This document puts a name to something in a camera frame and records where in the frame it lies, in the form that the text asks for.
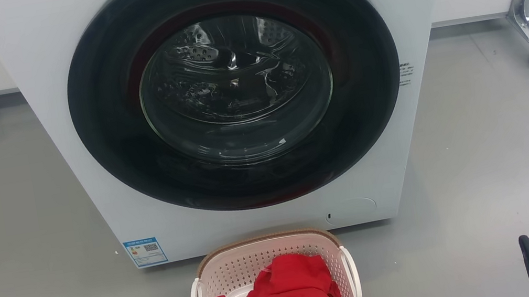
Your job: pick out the round white filter hatch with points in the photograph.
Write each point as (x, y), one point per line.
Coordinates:
(353, 210)

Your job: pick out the white front-load washing machine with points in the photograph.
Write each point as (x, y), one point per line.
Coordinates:
(57, 149)

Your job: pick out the small printed text sticker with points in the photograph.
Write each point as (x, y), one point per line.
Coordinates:
(405, 74)

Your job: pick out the cream perforated laundry basket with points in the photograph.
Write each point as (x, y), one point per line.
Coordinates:
(241, 266)

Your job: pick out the blue energy label sticker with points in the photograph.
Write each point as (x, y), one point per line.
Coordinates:
(145, 251)

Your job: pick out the black round washer door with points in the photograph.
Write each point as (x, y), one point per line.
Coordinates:
(112, 141)

